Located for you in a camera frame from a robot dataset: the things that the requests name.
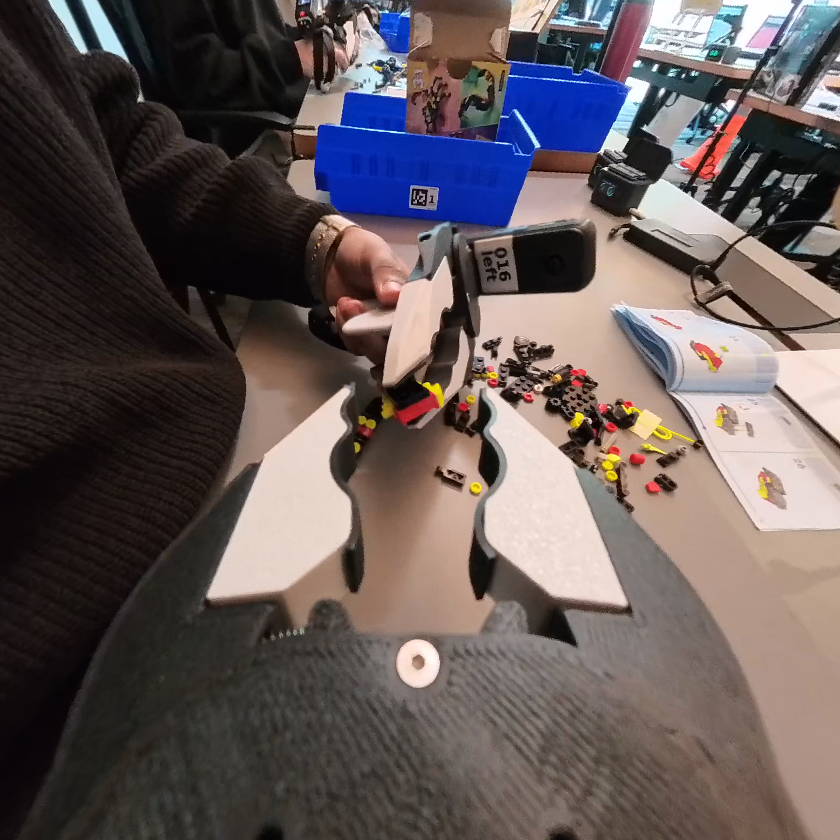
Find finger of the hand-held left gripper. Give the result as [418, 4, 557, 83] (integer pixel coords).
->
[410, 315, 475, 431]
[381, 256, 457, 389]

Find pile of lego pieces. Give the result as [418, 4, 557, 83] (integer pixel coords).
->
[354, 335, 706, 514]

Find printed cardboard lego box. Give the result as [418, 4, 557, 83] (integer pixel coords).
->
[405, 0, 513, 142]

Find person's left hand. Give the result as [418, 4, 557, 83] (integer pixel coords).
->
[322, 226, 412, 316]

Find black power adapter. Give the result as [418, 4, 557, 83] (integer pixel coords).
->
[620, 218, 731, 275]

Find person's left forearm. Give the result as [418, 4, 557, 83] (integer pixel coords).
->
[79, 52, 336, 309]

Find orange traffic cone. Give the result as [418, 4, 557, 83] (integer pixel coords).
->
[679, 115, 746, 181]

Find wooden table with black legs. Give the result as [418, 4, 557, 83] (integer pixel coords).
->
[630, 46, 840, 139]

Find dark printed box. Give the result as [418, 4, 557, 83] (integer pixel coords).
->
[748, 3, 840, 109]

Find black cable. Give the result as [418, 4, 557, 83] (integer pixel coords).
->
[689, 220, 840, 332]

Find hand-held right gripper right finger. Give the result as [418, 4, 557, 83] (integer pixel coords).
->
[469, 387, 632, 618]

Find red pillar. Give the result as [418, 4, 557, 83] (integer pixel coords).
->
[598, 0, 657, 83]

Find white board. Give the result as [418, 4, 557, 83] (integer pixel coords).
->
[774, 348, 840, 447]

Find black charger case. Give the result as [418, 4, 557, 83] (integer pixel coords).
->
[591, 164, 651, 217]
[623, 129, 673, 185]
[589, 150, 627, 188]

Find blue plastic bin with tag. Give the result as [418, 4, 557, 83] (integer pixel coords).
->
[314, 92, 540, 227]

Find lego instruction booklet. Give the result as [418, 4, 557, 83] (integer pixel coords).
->
[610, 303, 840, 532]

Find black chair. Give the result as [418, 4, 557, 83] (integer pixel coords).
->
[174, 108, 299, 161]

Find person's black sweater torso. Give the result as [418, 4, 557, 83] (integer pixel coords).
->
[0, 0, 247, 795]

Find gold mesh wrist strap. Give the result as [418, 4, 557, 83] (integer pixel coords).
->
[305, 213, 362, 303]

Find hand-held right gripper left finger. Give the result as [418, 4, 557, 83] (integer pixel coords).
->
[205, 384, 365, 621]

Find partly built lego model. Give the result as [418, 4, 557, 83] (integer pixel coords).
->
[379, 379, 447, 427]

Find scattered dark lego pieces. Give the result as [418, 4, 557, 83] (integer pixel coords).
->
[351, 56, 409, 91]

